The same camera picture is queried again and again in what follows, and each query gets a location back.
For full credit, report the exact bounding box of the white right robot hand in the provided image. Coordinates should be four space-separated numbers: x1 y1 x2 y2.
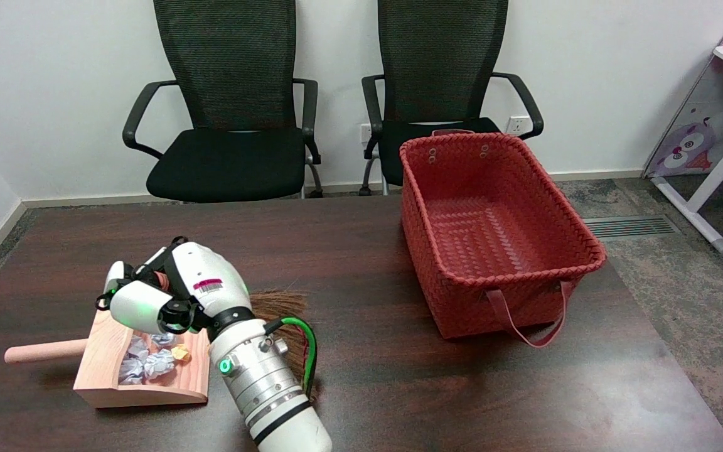
97 237 255 336

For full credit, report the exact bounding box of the brown straw hand broom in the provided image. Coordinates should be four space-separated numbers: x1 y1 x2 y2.
151 270 321 402

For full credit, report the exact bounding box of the wooden dustpan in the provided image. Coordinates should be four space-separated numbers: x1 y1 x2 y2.
4 295 212 409

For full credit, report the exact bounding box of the black mesh office chair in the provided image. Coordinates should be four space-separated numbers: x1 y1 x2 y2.
122 0 324 203
361 0 544 195

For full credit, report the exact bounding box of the red woven basket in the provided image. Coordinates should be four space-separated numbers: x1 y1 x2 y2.
399 130 607 348

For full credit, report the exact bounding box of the metal floor vent grille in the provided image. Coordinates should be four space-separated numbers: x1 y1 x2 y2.
584 215 681 240

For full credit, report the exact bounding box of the white pink children's desk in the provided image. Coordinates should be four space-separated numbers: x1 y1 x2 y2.
643 0 723 255

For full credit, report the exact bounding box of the black robot cable loom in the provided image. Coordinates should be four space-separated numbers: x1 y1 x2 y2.
264 317 313 396

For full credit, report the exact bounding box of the green robot cable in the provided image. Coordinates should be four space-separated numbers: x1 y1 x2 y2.
277 316 318 399

